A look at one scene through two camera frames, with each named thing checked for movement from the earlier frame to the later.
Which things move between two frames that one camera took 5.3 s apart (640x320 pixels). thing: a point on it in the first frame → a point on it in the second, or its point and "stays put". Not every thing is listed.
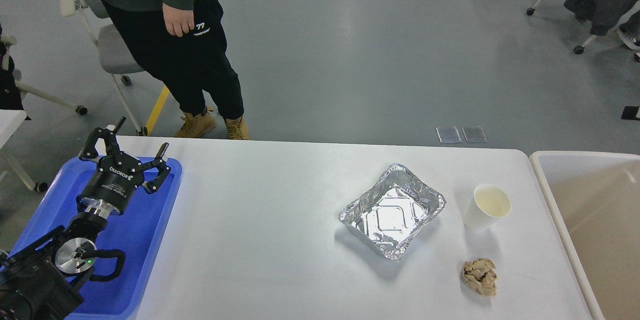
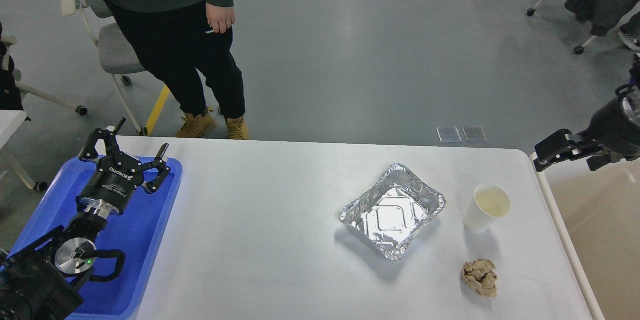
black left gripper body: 109,188 stays put
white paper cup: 488,202 stays put
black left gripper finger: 109,138 stays put
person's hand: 178,21 → 220,18
